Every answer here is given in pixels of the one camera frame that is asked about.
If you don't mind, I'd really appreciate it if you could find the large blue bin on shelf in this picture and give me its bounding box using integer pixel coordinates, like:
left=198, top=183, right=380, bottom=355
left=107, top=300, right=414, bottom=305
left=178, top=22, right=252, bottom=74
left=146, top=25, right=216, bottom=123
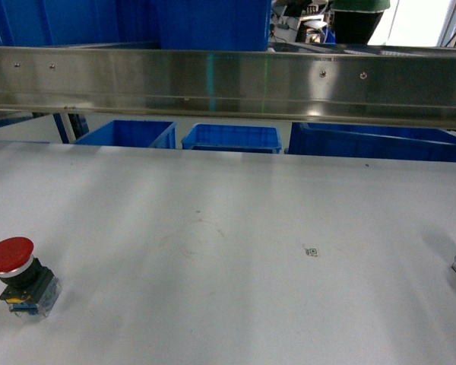
left=0, top=1, right=271, bottom=51

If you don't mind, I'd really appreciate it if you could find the blue bin under shelf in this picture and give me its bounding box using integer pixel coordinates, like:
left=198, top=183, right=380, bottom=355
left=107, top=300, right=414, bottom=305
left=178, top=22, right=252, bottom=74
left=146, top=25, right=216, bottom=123
left=285, top=122, right=456, bottom=163
left=182, top=123, right=282, bottom=154
left=75, top=120, right=176, bottom=149

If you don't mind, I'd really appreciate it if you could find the blue bin under shelf middle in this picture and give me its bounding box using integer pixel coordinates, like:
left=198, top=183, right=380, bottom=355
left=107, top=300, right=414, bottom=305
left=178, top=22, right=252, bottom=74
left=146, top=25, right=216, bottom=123
left=182, top=123, right=282, bottom=154

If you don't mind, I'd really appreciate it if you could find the blue bin under shelf right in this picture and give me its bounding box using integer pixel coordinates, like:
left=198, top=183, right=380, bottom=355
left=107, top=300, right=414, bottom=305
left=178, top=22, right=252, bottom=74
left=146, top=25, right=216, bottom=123
left=285, top=122, right=456, bottom=163

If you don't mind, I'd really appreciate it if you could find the stainless steel shelf rail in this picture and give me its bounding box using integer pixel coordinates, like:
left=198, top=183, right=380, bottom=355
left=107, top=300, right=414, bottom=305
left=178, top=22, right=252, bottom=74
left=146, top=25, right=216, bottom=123
left=0, top=43, right=456, bottom=129

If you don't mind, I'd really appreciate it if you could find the red mushroom push button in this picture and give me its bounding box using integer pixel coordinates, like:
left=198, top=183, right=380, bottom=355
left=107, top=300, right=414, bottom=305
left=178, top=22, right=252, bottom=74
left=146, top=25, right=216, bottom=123
left=0, top=236, right=62, bottom=317

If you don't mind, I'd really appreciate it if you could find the person in dark trousers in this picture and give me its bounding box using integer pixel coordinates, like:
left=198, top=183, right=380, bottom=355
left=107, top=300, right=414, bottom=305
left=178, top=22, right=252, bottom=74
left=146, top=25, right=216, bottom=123
left=331, top=0, right=391, bottom=45

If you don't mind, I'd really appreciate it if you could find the blue bin under shelf left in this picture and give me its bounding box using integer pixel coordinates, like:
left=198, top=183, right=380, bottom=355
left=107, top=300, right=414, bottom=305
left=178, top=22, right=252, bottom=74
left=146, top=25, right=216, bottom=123
left=75, top=120, right=176, bottom=149

